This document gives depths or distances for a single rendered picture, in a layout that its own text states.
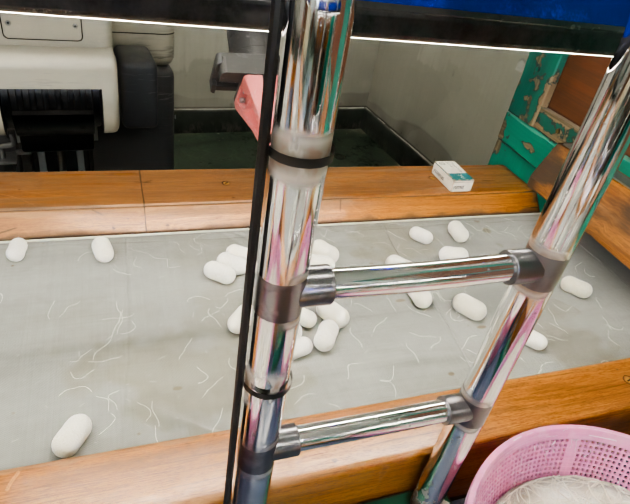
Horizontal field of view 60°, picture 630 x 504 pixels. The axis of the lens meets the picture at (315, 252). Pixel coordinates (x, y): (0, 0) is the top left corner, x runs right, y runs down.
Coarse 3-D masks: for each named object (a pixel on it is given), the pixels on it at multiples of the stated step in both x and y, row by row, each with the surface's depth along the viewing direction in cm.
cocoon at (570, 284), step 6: (570, 276) 66; (564, 282) 66; (570, 282) 66; (576, 282) 66; (582, 282) 66; (564, 288) 66; (570, 288) 66; (576, 288) 65; (582, 288) 65; (588, 288) 65; (576, 294) 66; (582, 294) 65; (588, 294) 65
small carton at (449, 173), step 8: (440, 168) 81; (448, 168) 81; (456, 168) 81; (440, 176) 81; (448, 176) 79; (456, 176) 79; (464, 176) 79; (448, 184) 79; (456, 184) 78; (464, 184) 79; (472, 184) 79
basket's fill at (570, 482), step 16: (544, 480) 46; (560, 480) 46; (576, 480) 46; (592, 480) 46; (512, 496) 44; (528, 496) 44; (544, 496) 44; (560, 496) 45; (576, 496) 44; (592, 496) 45; (608, 496) 45; (624, 496) 46
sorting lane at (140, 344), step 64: (0, 256) 57; (64, 256) 58; (128, 256) 60; (192, 256) 62; (384, 256) 67; (576, 256) 74; (0, 320) 50; (64, 320) 51; (128, 320) 52; (192, 320) 53; (320, 320) 56; (384, 320) 57; (448, 320) 59; (576, 320) 63; (0, 384) 44; (64, 384) 45; (128, 384) 46; (192, 384) 47; (320, 384) 49; (384, 384) 50; (448, 384) 51; (0, 448) 40
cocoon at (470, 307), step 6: (462, 294) 60; (456, 300) 60; (462, 300) 59; (468, 300) 59; (474, 300) 59; (456, 306) 60; (462, 306) 59; (468, 306) 59; (474, 306) 59; (480, 306) 59; (462, 312) 59; (468, 312) 59; (474, 312) 58; (480, 312) 58; (486, 312) 59; (474, 318) 59; (480, 318) 59
